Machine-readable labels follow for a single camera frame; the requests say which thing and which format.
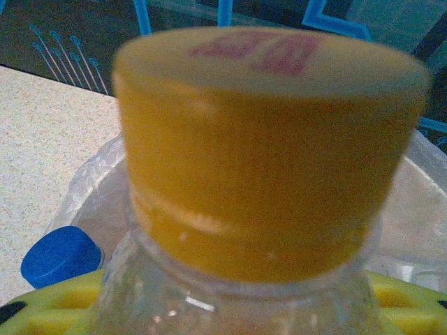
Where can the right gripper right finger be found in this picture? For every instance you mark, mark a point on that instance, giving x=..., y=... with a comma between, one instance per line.
x=408, y=303

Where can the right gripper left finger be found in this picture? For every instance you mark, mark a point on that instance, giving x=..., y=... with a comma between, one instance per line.
x=52, y=310

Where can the pepsi bottle blue cap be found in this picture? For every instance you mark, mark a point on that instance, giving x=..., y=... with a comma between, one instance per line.
x=59, y=254

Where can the orange juice bottle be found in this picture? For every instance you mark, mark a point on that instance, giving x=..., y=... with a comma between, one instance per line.
x=265, y=157

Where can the translucent plastic bin liner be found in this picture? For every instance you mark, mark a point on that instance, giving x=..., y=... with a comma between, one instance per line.
x=91, y=174

